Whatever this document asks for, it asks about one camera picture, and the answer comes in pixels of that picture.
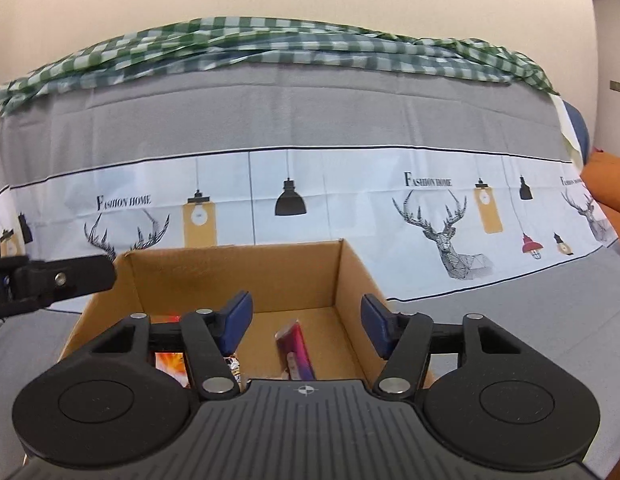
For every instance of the orange cushion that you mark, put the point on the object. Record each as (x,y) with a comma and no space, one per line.
(610,185)

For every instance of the brown cardboard box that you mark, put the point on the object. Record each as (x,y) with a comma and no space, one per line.
(290,275)

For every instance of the wall socket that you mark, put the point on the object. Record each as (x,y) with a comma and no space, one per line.
(617,86)

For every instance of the green checked cloth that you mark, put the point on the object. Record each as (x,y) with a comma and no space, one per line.
(290,42)

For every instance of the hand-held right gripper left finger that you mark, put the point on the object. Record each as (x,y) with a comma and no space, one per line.
(235,322)

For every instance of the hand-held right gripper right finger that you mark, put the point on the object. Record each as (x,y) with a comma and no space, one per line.
(377,325)

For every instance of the red snack packet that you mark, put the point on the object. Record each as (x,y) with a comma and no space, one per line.
(169,365)

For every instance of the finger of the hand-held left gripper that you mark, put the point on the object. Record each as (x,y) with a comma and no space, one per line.
(64,277)

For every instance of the purple white long packet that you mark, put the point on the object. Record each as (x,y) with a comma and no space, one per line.
(297,355)

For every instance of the small peanut packet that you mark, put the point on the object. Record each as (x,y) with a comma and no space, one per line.
(234,366)

